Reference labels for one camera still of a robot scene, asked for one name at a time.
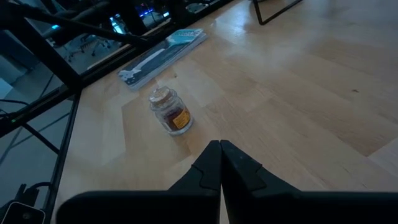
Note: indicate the wooden shelf with black frame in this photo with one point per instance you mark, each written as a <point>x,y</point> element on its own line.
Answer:
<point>273,12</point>

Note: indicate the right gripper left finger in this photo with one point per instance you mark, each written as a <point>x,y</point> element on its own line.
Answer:
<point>205,174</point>

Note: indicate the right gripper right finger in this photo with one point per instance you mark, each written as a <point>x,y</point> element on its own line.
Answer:
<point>245,174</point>

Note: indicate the small cork-stoppered glass jar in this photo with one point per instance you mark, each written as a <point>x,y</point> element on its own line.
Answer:
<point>171,112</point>

